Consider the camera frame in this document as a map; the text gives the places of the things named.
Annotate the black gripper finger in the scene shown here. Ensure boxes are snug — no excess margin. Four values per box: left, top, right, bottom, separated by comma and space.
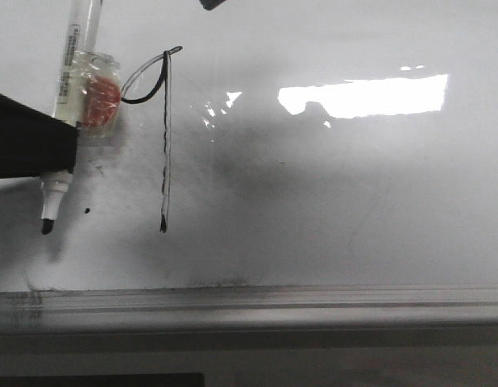
0, 94, 78, 179

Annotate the red magnet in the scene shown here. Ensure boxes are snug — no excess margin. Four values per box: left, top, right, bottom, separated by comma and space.
74, 52, 121, 139

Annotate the white black whiteboard marker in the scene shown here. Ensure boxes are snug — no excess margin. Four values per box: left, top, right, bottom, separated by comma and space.
41, 1, 103, 235

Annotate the white whiteboard with aluminium frame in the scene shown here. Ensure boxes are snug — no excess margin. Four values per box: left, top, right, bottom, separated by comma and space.
0, 1, 498, 334

